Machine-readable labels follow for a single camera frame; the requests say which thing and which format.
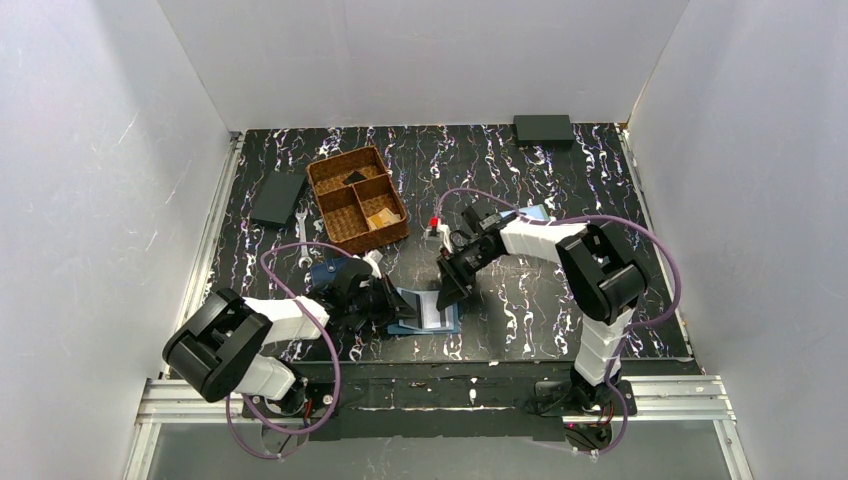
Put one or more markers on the black box left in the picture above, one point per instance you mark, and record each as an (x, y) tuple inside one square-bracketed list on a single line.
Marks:
[(277, 199)]

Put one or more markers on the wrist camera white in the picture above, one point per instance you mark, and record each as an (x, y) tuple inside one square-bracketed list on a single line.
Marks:
[(373, 258), (437, 235)]

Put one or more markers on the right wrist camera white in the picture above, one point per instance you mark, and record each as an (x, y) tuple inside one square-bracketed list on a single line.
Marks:
[(437, 235)]

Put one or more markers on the black box back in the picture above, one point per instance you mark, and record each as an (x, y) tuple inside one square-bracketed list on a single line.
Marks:
[(543, 130)]

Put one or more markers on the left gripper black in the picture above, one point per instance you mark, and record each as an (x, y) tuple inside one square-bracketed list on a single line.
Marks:
[(385, 297)]

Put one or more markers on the teal open card holder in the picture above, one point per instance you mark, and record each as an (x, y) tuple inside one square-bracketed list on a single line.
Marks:
[(535, 212)]

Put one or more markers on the black card in basket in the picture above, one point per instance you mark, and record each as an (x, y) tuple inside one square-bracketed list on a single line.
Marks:
[(354, 177)]

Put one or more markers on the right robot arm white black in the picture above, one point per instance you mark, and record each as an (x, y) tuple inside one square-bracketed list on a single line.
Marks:
[(601, 272)]

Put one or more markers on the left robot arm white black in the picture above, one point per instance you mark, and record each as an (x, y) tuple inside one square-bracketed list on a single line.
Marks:
[(218, 350)]

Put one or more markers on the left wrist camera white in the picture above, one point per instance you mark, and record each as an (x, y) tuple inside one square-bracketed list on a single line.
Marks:
[(373, 258)]

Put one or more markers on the dark blue pouch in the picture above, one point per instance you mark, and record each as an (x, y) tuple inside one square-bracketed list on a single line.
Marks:
[(323, 273)]

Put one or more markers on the brown wicker divided basket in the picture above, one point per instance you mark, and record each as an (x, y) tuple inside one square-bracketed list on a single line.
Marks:
[(344, 208)]

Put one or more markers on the white credit card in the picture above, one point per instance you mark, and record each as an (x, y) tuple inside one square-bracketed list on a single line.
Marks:
[(434, 318)]

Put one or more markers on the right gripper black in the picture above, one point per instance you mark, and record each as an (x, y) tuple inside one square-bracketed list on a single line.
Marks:
[(460, 260)]

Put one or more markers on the tan item in basket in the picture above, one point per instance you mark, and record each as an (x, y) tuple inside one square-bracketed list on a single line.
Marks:
[(382, 219)]

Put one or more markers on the black box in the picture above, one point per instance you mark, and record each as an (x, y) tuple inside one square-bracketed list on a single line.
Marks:
[(277, 199), (543, 130)]

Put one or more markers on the silver wrench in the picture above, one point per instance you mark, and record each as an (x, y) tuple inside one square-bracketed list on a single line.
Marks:
[(304, 259)]

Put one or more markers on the blue card holder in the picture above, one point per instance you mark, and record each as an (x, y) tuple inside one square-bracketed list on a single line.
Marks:
[(413, 326)]

